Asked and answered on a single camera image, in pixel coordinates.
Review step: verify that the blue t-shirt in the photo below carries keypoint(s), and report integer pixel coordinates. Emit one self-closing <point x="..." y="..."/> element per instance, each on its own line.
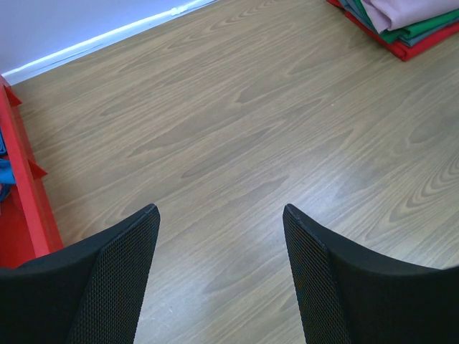
<point x="7" y="179"/>

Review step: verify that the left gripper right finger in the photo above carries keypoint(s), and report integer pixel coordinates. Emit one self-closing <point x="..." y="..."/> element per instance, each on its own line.
<point x="348" y="293"/>

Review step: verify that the green folded t-shirt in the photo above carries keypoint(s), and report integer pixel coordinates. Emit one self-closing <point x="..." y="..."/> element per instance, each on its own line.
<point x="413" y="30"/>

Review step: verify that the red plastic bin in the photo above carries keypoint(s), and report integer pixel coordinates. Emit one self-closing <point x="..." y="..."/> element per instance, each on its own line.
<point x="28" y="226"/>

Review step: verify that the red folded t-shirt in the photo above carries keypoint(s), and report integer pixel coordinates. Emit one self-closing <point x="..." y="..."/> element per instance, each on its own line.
<point x="398" y="49"/>

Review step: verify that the grey folded t-shirt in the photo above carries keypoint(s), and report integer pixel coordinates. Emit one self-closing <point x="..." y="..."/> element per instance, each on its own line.
<point x="353" y="9"/>

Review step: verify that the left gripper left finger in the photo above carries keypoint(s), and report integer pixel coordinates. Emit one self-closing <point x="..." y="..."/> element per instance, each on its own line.
<point x="89" y="292"/>

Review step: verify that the dusty pink printed t-shirt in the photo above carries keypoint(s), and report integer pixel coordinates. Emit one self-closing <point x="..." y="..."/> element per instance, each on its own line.
<point x="395" y="14"/>

